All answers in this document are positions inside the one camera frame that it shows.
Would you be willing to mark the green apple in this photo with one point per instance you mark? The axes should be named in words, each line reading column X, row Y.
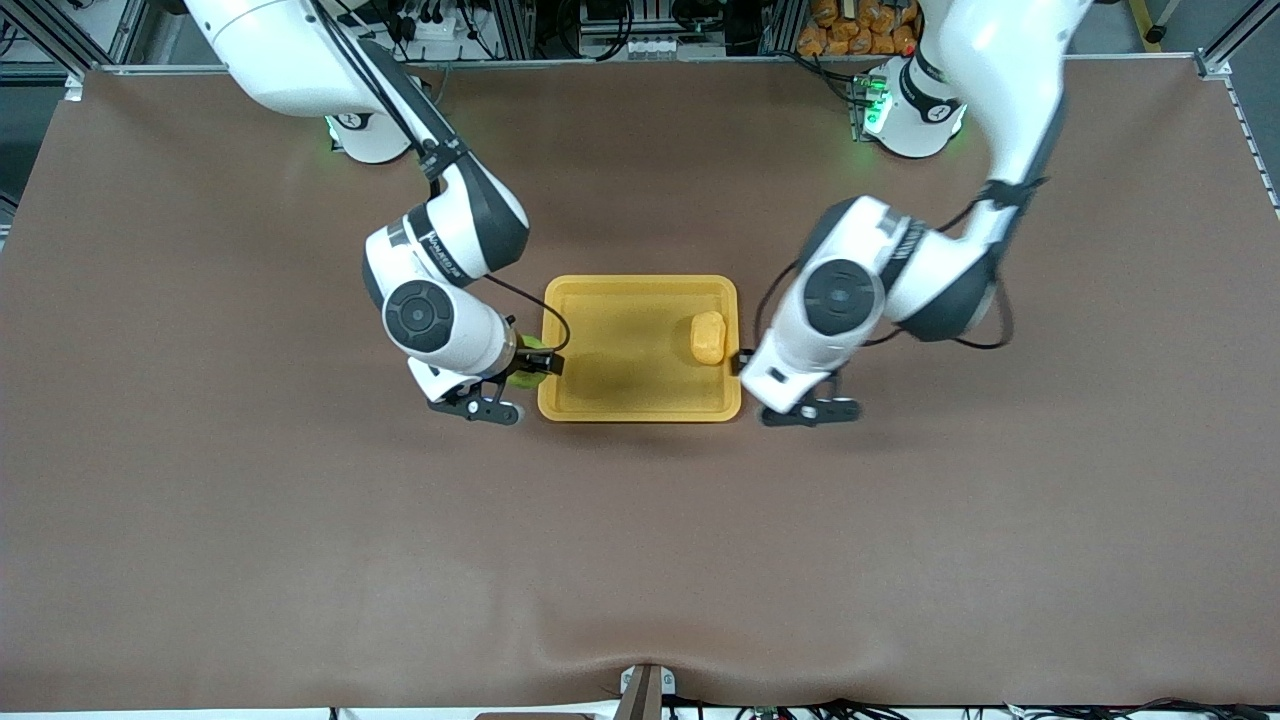
column 526, row 382

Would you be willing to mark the yellow potato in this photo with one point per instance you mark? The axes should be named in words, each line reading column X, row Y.
column 708, row 338

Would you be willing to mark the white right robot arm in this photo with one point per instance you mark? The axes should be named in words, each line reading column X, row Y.
column 440, row 320

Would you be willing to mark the upright aluminium frame profile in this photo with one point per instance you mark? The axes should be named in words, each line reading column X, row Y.
column 512, row 25
column 778, row 25

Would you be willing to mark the white power strip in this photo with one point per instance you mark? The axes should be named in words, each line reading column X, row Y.
column 430, row 30

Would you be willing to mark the diagonal aluminium frame profile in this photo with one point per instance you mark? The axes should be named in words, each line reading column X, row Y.
column 60, row 35
column 1228, row 52

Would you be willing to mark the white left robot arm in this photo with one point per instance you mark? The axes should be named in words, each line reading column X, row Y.
column 850, row 300

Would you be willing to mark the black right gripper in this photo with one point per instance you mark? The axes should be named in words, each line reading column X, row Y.
column 532, row 360

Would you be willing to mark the yellow plastic tray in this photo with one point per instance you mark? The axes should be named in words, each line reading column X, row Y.
column 630, row 380

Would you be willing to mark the black electronics box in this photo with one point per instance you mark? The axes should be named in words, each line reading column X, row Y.
column 640, row 20

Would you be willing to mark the yellow pole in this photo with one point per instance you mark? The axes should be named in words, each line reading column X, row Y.
column 1145, row 20

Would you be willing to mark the aluminium table edge rail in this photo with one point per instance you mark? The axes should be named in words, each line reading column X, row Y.
column 640, row 61

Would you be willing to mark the pile of orange toy food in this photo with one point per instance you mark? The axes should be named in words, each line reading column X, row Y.
column 850, row 35

